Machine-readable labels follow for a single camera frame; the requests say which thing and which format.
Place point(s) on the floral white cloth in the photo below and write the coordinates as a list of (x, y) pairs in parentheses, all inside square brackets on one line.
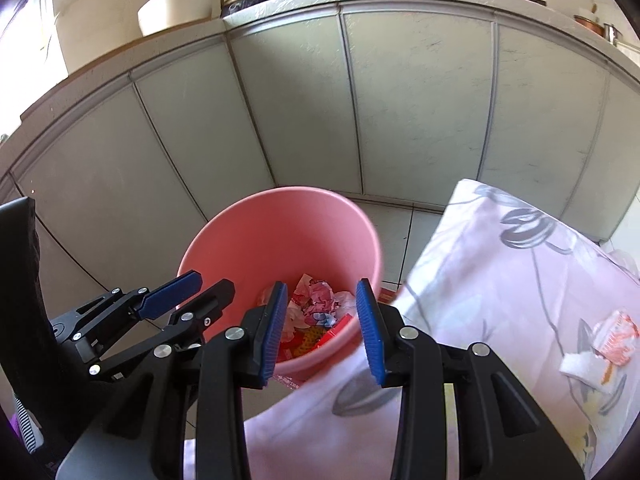
[(500, 285)]

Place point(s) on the copper pot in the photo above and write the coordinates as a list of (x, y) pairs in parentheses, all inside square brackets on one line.
[(590, 22)]

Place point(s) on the white basin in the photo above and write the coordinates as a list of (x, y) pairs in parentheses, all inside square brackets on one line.
[(175, 5)]

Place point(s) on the pink plastic bucket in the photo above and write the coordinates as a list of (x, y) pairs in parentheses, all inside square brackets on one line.
[(280, 230)]

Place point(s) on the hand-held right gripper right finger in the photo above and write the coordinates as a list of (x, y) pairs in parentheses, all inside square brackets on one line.
[(370, 335)]

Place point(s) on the grey kitchen counter cabinet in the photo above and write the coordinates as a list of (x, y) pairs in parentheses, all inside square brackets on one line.
[(415, 110)]

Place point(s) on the small steel pot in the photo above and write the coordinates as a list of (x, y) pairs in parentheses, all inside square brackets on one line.
[(614, 34)]

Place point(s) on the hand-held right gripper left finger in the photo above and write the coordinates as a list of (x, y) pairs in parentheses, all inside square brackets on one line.
[(275, 330)]

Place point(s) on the steel pot with lid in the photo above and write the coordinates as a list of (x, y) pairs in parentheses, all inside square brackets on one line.
[(250, 0)]

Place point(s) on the orange white snack wrapper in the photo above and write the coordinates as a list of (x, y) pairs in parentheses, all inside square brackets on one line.
[(615, 335)]

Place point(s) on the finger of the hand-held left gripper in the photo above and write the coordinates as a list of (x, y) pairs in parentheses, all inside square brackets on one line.
[(170, 292), (210, 305)]

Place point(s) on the pink wrapper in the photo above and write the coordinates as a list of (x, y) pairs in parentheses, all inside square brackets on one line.
[(320, 297)]

